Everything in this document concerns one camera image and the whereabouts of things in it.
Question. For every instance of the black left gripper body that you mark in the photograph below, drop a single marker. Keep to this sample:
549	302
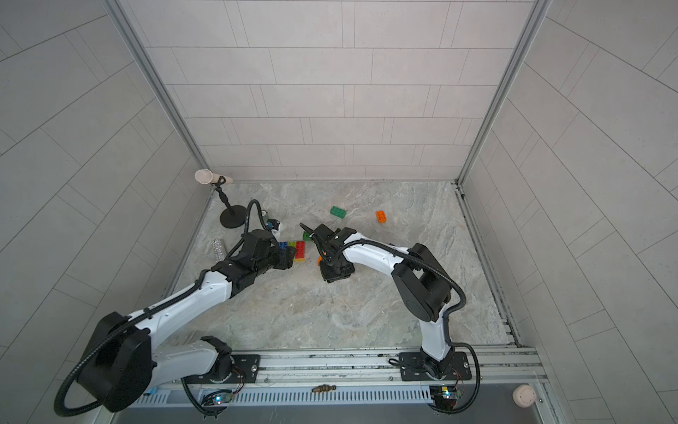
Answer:
285	257

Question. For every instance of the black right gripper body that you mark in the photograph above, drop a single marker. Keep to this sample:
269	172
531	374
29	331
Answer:
336	269

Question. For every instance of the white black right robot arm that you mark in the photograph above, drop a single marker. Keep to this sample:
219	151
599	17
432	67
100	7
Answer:
426	289

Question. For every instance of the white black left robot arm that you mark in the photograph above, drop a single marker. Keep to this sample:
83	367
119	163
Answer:
123	358

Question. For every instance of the dark green lego brick far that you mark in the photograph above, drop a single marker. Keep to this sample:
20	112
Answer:
338	212

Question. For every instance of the small orange lego brick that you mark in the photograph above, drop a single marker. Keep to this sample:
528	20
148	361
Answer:
381	217

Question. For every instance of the glitter silver microphone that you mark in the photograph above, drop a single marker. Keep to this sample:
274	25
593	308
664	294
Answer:
219	249

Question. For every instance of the black microphone stand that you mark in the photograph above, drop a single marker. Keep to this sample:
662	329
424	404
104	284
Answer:
233	216

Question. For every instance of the brass fitting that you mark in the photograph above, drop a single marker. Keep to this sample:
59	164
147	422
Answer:
324	388

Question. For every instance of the left circuit board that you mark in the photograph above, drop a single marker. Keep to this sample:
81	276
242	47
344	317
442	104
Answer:
218	398

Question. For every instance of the circuit board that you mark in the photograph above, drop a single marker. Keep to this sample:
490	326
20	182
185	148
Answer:
445	398
218	398

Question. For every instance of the right circuit board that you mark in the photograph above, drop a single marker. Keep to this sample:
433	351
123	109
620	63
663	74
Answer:
445	398

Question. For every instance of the beige round knob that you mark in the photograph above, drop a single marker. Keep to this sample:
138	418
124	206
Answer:
524	396

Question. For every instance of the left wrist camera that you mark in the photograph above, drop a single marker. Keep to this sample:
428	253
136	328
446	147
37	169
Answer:
273	224

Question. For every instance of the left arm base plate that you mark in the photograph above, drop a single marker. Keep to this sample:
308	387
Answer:
239	368

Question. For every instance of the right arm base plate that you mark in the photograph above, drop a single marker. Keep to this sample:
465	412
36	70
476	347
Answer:
420	367

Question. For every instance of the left metal corner post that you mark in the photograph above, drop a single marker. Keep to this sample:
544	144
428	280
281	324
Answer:
132	41

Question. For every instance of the metal corner frame post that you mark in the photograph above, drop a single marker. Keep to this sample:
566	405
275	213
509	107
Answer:
531	28

